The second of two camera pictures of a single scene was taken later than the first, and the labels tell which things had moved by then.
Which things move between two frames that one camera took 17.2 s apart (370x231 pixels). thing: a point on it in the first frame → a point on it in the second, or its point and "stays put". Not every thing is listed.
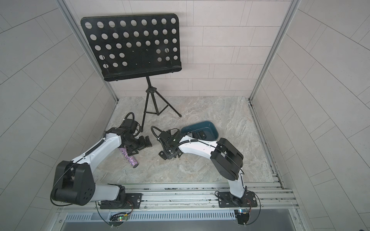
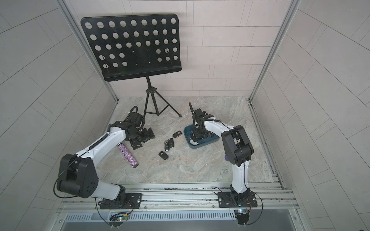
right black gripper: x=167 y=152 → x=197 y=134
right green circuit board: x=243 y=216 stays put
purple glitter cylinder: x=130 y=159 stays put
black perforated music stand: x=127 y=46 stays put
